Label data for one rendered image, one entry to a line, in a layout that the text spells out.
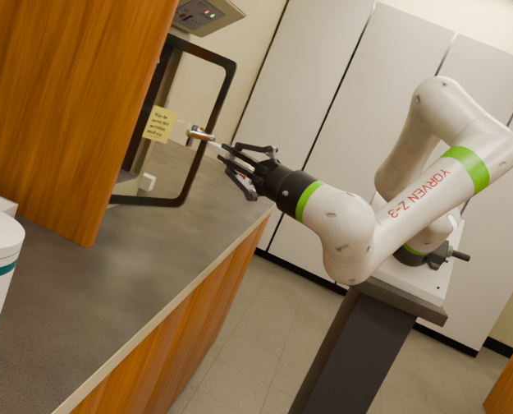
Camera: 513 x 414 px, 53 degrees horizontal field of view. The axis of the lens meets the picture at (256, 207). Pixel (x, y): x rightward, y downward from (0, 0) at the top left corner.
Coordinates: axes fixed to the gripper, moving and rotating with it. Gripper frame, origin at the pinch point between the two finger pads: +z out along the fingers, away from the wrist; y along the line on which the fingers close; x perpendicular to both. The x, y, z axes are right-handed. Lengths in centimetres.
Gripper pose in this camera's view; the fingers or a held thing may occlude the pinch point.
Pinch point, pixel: (221, 150)
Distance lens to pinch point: 117.3
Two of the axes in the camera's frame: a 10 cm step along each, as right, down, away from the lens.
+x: -5.9, -0.4, -8.1
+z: -7.1, -4.5, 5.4
